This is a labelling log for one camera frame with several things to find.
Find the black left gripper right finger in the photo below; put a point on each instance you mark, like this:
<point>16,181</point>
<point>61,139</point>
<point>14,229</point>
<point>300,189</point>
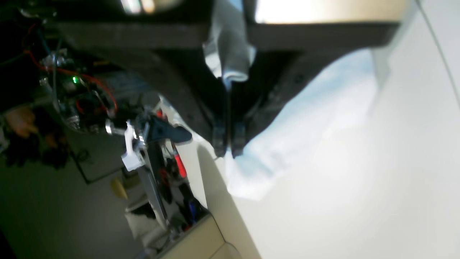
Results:
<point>288,57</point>

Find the white t-shirt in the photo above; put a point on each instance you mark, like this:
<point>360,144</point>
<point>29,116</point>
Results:
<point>338,98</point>

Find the orange handled screwdriver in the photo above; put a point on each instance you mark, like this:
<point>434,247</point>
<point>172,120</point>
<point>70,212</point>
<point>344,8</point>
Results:
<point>179,162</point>

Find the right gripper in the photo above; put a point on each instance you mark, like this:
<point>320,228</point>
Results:
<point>158,130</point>

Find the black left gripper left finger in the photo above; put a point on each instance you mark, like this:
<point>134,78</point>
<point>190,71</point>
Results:
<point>167,56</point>

